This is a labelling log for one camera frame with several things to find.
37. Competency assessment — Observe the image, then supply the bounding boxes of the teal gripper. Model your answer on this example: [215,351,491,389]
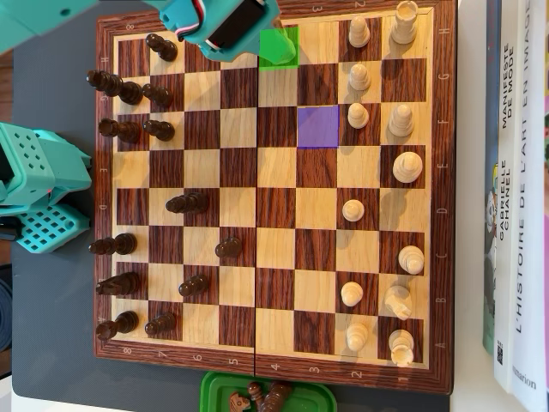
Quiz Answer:
[159,0,297,65]

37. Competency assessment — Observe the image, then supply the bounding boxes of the dark brown queen chess piece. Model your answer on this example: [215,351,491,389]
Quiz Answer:
[262,380,293,412]

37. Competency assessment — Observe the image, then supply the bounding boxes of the cream pawn chess piece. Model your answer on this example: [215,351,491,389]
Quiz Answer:
[347,102,371,130]
[347,63,372,92]
[345,322,370,351]
[341,198,365,223]
[347,15,371,49]
[340,281,365,307]

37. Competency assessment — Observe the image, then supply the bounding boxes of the cream rook chess piece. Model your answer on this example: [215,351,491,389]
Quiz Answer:
[389,0,419,45]
[388,329,415,368]

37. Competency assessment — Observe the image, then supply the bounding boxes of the dark brown king chess piece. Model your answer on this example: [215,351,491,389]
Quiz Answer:
[87,70,144,106]

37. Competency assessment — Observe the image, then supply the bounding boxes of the dark brown rook chess piece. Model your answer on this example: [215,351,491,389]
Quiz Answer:
[98,118,142,145]
[95,310,141,342]

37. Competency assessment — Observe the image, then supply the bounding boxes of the dark brown bishop chess piece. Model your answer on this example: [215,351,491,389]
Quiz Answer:
[88,233,138,257]

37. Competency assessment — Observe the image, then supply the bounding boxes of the dark brown knight chess piece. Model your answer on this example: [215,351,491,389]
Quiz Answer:
[228,391,252,412]
[94,271,142,297]

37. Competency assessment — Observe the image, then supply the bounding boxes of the wooden chessboard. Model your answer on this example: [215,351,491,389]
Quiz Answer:
[93,0,456,397]

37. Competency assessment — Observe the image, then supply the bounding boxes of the dark pawn centre left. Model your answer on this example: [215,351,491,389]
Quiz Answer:
[165,191,210,215]

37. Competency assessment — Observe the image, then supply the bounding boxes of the illustrated blue spine book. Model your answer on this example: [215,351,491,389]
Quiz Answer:
[482,0,504,357]

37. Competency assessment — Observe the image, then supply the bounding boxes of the white Gabrielle Chanel book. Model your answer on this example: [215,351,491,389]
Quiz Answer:
[492,0,531,395]

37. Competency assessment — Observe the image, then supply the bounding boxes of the green plastic tray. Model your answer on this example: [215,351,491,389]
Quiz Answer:
[200,371,338,412]

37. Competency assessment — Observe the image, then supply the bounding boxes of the dark grey mat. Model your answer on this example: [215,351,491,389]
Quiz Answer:
[10,8,452,412]

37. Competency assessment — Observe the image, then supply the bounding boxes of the dark blue rolled object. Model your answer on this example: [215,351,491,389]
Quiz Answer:
[0,278,15,353]

